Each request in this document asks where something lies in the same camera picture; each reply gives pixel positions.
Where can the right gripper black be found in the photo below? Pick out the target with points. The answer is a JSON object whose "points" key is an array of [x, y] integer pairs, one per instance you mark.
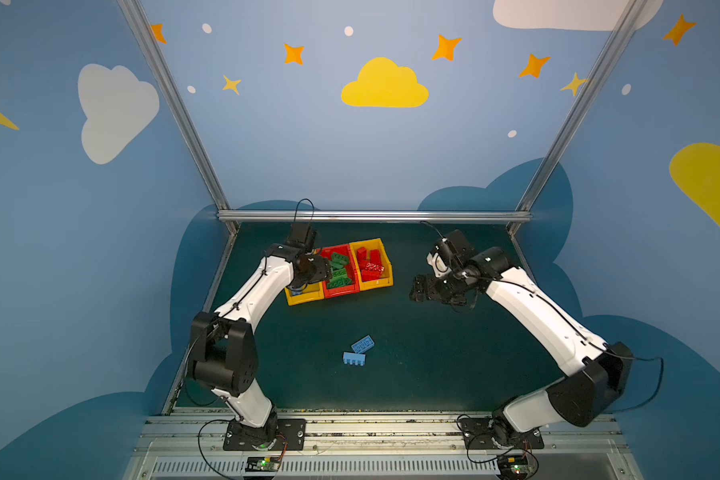
{"points": [[431, 288]]}

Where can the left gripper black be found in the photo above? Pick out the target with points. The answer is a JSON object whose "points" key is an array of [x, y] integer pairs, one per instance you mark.
{"points": [[303, 282]]}

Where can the yellow bin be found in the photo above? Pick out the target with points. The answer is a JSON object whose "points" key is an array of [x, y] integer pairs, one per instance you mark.
{"points": [[310, 293], [387, 279]]}

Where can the dark green lego brick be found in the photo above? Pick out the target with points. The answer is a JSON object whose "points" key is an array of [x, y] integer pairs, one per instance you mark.
{"points": [[338, 260]]}

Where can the red lego brick top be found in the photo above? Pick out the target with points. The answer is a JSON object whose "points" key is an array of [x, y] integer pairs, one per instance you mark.
{"points": [[363, 258]]}

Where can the large red lego brick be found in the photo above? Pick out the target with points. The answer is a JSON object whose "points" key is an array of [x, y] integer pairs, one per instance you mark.
{"points": [[372, 273]]}

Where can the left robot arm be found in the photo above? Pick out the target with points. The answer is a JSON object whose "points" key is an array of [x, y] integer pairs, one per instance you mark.
{"points": [[223, 354]]}

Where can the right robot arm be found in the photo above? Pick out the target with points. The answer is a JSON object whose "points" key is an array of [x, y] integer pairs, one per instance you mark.
{"points": [[595, 372]]}

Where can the blue lego on green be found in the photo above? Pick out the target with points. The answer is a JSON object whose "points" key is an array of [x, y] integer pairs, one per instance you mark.
{"points": [[354, 359]]}

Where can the right controller board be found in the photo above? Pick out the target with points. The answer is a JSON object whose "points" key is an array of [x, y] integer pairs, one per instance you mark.
{"points": [[514, 467]]}

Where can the controller board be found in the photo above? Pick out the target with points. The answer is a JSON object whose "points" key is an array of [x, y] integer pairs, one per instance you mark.
{"points": [[514, 467], [262, 465]]}

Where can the left controller board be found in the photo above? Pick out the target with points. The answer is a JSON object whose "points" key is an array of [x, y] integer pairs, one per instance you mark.
{"points": [[262, 465]]}

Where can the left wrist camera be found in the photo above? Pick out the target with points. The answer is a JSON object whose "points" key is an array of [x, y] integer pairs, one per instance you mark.
{"points": [[301, 236]]}

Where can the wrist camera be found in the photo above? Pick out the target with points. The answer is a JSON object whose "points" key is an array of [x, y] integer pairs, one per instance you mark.
{"points": [[301, 236], [450, 253]]}

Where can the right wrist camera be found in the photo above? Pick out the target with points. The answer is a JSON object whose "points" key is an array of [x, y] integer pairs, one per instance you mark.
{"points": [[450, 253]]}

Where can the right aluminium frame post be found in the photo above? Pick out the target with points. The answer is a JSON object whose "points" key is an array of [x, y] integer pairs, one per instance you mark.
{"points": [[617, 42]]}

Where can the aluminium frame post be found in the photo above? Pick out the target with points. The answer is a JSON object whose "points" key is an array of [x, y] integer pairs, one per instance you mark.
{"points": [[138, 22], [617, 42]]}

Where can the horizontal aluminium frame bar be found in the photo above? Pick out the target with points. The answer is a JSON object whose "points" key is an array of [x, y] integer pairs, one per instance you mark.
{"points": [[444, 217]]}

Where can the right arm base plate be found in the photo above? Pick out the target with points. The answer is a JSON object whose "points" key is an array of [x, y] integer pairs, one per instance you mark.
{"points": [[489, 433]]}

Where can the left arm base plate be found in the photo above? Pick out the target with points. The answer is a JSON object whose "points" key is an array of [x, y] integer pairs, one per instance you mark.
{"points": [[274, 435]]}

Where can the left aluminium frame post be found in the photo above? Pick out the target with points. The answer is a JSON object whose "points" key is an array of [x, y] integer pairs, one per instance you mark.
{"points": [[138, 22]]}

